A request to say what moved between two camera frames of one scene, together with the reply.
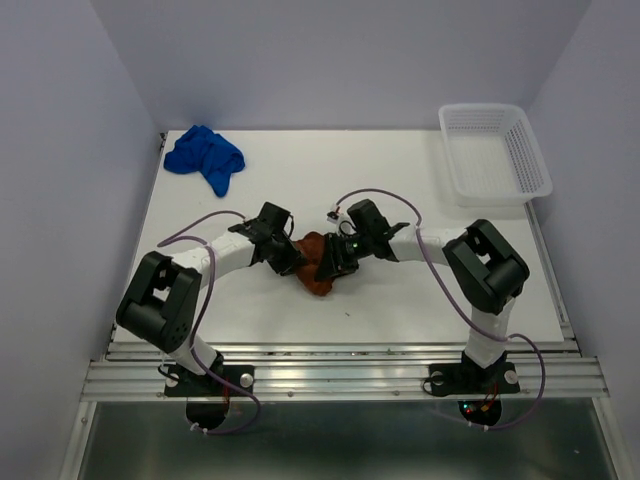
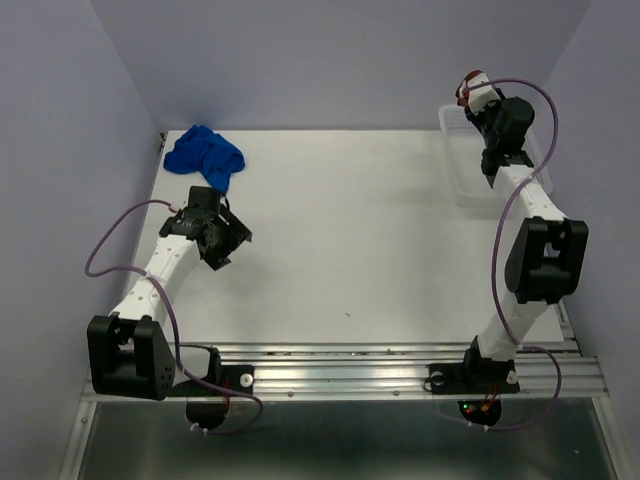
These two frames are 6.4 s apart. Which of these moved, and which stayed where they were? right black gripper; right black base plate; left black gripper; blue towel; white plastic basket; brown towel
Moved: right black gripper; left black gripper; brown towel
Stayed: right black base plate; blue towel; white plastic basket
